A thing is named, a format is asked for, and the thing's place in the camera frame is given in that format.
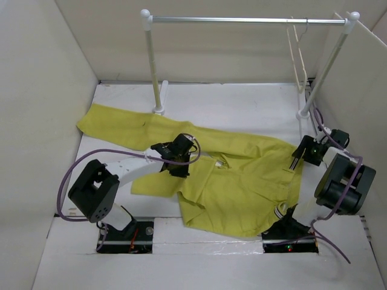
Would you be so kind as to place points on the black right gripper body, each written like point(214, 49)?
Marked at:
point(312, 148)

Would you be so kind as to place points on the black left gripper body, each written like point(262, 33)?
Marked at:
point(183, 158)

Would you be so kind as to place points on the yellow trousers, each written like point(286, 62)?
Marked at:
point(240, 186)

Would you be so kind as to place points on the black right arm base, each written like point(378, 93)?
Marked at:
point(287, 236)

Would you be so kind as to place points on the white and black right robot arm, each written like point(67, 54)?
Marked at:
point(345, 184)

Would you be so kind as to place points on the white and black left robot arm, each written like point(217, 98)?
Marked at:
point(95, 190)

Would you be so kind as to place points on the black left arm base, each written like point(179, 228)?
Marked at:
point(140, 241)

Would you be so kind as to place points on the beige trouser hanger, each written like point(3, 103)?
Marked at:
point(297, 60)

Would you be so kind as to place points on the white foam block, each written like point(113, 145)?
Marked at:
point(172, 237)

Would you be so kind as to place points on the white clothes rack with metal bar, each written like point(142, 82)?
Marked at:
point(233, 72)

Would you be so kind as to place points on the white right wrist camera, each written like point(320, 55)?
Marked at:
point(322, 134)

